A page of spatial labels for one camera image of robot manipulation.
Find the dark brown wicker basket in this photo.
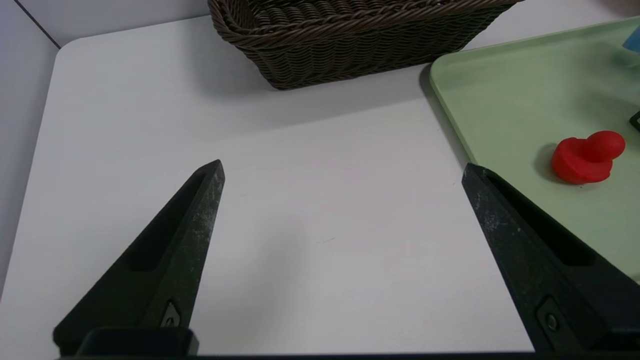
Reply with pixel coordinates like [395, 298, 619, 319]
[207, 0, 526, 91]

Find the red rubber duck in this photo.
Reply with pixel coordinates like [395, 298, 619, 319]
[551, 130, 627, 185]

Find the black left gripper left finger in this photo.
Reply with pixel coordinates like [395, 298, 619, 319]
[52, 160, 226, 351]

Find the clear water bottle blue cap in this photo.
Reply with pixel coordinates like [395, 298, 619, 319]
[622, 25, 640, 53]

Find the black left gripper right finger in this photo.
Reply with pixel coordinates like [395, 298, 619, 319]
[461, 163, 640, 353]

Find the light green plastic tray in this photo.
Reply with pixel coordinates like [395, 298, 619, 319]
[429, 17, 640, 286]

